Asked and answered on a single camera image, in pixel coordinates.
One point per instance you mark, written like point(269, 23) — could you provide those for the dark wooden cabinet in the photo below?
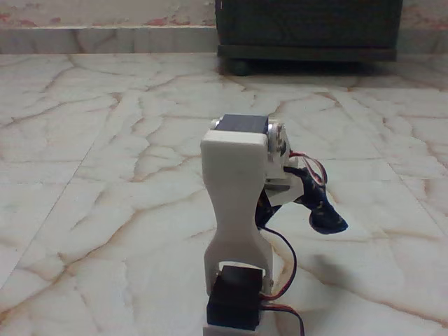
point(308, 24)

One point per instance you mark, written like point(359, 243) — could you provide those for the dark blue cloth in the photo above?
point(323, 210)

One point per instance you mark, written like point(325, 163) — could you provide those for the dark cabinet caster wheel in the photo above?
point(239, 67)

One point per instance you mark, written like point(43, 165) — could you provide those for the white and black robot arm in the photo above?
point(234, 189)

